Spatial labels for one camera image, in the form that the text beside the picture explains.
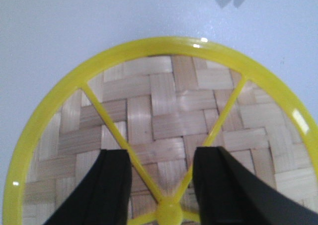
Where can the bamboo steamer lid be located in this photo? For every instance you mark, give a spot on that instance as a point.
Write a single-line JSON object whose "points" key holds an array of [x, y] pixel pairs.
{"points": [[160, 99]]}

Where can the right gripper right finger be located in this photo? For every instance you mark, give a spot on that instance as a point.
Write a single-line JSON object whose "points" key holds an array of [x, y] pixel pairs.
{"points": [[228, 194]]}

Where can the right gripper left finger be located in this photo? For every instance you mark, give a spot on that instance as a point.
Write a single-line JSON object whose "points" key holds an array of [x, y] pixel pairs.
{"points": [[102, 197]]}

